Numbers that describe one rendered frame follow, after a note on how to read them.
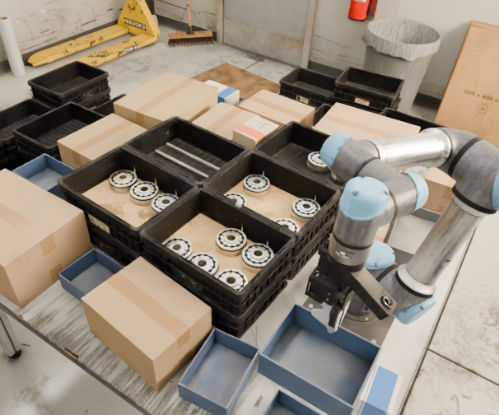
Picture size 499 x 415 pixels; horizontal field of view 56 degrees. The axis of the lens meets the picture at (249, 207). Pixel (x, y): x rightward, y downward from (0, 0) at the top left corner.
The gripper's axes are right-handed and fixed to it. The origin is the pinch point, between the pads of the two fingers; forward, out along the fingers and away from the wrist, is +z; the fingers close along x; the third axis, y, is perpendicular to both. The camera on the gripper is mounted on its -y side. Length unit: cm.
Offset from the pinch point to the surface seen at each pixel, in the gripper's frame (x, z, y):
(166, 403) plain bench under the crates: 15, 43, 34
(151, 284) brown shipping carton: -3, 26, 56
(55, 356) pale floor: -2, 112, 116
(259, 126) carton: -87, 12, 74
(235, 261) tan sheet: -27, 26, 43
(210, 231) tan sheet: -34, 26, 57
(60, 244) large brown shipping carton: 1, 28, 92
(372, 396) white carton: -13.8, 31.8, -11.7
